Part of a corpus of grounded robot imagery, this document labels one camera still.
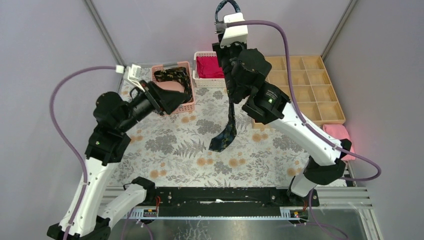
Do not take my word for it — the wooden compartment tray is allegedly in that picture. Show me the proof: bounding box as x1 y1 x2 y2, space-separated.
265 55 346 127

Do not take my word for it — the white slotted cable duct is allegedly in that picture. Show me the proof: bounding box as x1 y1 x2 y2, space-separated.
125 208 158 220

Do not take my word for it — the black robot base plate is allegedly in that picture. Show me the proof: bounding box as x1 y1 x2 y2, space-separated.
136 187 320 218

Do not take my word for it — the black gold necktie in basket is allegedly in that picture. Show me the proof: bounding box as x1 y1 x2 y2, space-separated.
153 67 193 104

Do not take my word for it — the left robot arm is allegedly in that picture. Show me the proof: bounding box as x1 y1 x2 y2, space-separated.
46 81 188 240

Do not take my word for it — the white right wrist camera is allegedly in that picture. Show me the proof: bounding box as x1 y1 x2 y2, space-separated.
215 12 248 48

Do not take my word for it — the floral table mat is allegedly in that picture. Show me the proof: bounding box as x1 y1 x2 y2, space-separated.
105 67 347 188

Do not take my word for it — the red folded cloth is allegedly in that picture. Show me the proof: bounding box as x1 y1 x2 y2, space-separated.
196 56 225 79

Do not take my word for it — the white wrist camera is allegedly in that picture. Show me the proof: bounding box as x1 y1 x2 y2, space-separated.
215 12 248 48
115 64 145 92

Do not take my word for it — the blue floral necktie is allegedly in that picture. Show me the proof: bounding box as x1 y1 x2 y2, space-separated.
209 0 241 153

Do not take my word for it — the white plastic basket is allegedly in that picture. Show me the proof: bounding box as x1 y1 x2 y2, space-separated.
191 51 226 88

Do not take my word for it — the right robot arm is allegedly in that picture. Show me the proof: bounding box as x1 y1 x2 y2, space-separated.
212 41 352 206

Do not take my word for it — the pink folded cloth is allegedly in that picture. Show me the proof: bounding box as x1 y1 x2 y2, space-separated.
322 124 356 162

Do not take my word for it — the pink plastic basket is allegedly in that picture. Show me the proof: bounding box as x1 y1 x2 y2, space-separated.
151 61 195 114

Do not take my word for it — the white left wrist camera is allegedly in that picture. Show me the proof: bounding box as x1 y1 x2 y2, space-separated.
115 64 145 92

